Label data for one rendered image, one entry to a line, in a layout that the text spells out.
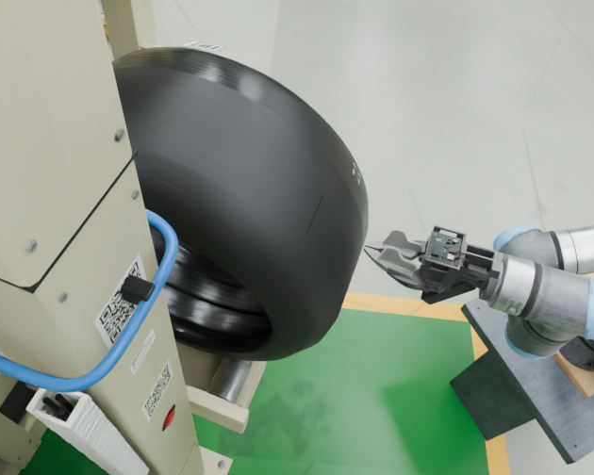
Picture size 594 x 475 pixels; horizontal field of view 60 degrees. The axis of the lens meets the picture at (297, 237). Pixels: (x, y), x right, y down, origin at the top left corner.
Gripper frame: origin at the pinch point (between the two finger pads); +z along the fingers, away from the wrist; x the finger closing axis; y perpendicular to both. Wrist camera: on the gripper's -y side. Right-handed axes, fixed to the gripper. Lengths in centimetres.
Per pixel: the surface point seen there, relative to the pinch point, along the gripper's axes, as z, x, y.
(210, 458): 37, 23, -119
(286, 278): 9.0, 16.5, 12.1
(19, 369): 23, 43, 31
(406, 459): -29, -3, -128
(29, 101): 15, 35, 56
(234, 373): 20.1, 18.9, -29.0
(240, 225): 15.4, 15.6, 20.0
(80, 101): 16, 31, 53
